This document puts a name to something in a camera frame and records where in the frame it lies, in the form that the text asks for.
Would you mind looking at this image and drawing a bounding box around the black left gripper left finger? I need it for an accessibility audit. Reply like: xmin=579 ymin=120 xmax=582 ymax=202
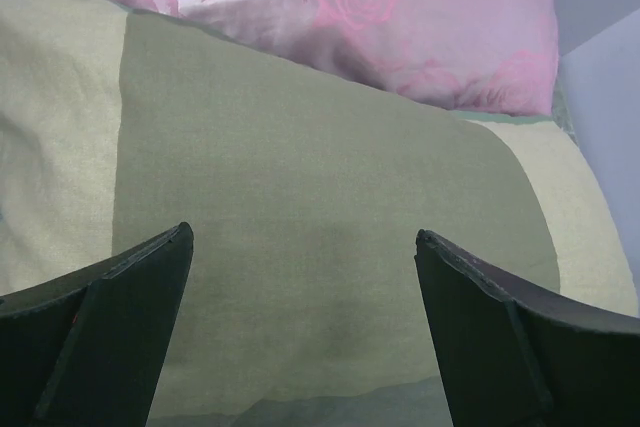
xmin=1 ymin=223 xmax=194 ymax=426

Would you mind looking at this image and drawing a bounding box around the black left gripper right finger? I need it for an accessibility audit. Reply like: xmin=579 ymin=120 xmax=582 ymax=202
xmin=415 ymin=230 xmax=639 ymax=427

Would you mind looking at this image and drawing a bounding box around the blue green brown pillowcase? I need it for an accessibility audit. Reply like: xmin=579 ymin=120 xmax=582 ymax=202
xmin=1 ymin=0 xmax=638 ymax=426

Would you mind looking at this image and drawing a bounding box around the pink satin rose pillow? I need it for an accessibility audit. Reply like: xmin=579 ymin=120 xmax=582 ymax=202
xmin=115 ymin=0 xmax=559 ymax=116

